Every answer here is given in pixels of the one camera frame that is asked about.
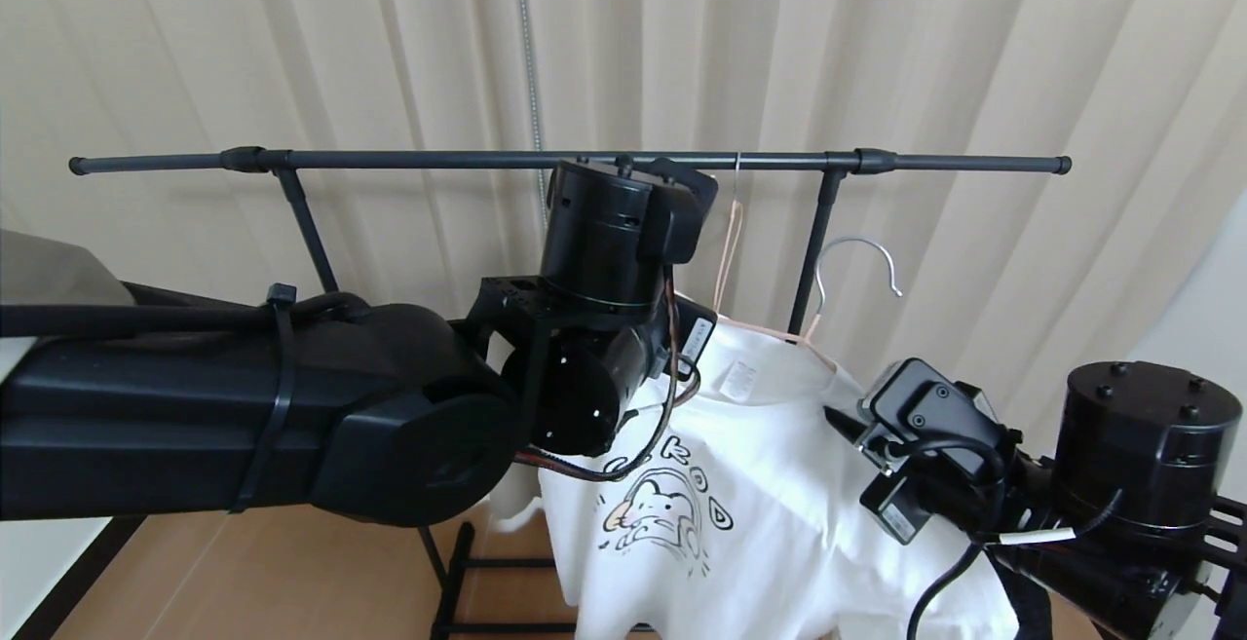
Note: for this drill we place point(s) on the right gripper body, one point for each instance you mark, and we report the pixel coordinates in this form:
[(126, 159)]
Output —
[(1033, 523)]

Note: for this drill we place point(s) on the black clothes rack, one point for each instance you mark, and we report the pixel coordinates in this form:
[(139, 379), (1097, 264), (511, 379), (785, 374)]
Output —
[(390, 160)]

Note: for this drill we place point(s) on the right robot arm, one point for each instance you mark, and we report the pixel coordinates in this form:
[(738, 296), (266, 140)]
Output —
[(1140, 445)]

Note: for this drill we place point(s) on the beige curtain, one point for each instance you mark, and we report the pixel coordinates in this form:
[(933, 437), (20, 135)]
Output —
[(244, 36)]

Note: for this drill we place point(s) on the white t-shirt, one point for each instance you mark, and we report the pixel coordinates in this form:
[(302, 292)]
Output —
[(799, 523)]

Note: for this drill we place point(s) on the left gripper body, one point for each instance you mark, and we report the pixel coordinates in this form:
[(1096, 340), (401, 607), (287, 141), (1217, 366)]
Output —
[(575, 387)]

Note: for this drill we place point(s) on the pink clothes hanger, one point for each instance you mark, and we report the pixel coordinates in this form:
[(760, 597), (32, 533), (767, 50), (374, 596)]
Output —
[(726, 250), (823, 280)]

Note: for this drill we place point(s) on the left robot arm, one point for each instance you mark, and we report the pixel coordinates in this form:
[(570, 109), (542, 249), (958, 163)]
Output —
[(195, 406)]

